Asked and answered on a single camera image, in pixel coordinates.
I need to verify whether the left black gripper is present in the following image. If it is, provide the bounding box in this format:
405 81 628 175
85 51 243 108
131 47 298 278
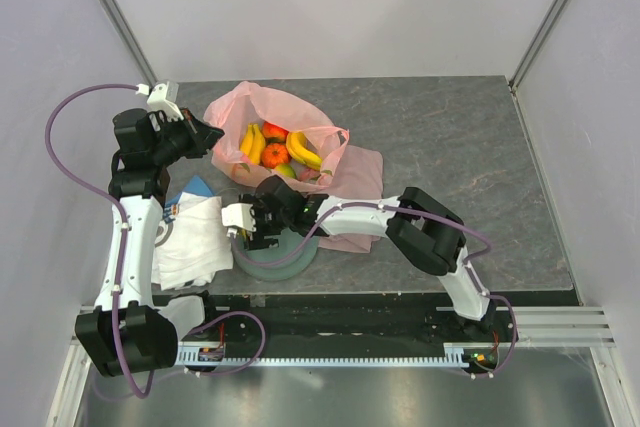
150 107 223 167

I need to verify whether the green-yellow mango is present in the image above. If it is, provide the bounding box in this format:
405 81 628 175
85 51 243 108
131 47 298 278
273 163 297 179

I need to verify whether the orange tangerine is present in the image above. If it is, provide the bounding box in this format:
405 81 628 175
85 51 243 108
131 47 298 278
261 143 291 169

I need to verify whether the single yellow banana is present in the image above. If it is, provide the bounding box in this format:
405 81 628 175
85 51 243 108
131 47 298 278
240 124 266 165

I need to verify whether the yellow banana bunch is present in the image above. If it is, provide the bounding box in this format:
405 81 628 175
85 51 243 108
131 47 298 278
285 131 322 171

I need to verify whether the red-yellow apple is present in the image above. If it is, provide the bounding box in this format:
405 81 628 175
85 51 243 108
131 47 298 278
262 122 289 143

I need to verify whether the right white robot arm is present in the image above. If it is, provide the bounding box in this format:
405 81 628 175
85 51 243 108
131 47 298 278
222 176 496 341

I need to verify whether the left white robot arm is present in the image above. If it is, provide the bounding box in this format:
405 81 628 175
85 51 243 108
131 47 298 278
75 108 224 377

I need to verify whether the grey-green plate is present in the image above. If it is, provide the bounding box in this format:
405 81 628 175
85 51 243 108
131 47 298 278
231 229 319 281

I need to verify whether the white cloth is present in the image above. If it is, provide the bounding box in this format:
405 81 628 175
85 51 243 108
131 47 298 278
151 193 234 290

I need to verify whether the mauve folded cloth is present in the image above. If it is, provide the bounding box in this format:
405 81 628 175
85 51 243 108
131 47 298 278
300 143 383 254

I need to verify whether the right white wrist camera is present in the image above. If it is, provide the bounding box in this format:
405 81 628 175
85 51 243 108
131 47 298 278
221 202 256 239

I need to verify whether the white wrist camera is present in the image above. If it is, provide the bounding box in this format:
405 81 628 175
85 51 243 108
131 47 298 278
221 202 256 239
136 80 183 121

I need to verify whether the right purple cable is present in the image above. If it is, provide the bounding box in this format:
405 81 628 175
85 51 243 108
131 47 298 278
230 201 519 381

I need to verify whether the purple cable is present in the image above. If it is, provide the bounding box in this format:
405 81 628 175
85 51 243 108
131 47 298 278
43 82 156 401
230 201 519 381

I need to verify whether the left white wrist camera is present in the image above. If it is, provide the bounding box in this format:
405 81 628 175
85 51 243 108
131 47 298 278
136 80 183 121

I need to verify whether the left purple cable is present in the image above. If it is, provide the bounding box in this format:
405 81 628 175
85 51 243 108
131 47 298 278
43 82 156 401

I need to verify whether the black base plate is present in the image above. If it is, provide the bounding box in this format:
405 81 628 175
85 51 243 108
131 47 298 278
198 291 515 346

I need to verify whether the white slotted cable duct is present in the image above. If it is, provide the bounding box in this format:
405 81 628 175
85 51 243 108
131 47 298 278
174 342 469 369

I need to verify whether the left aluminium frame post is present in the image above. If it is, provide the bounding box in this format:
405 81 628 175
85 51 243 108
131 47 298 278
98 0 158 85

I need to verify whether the aluminium frame post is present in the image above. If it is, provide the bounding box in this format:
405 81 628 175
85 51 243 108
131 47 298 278
98 0 158 85
508 0 571 94

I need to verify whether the aluminium rail front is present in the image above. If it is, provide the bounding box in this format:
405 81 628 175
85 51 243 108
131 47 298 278
180 307 612 357

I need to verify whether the right aluminium frame post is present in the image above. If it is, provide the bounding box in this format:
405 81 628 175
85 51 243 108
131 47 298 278
508 0 571 94

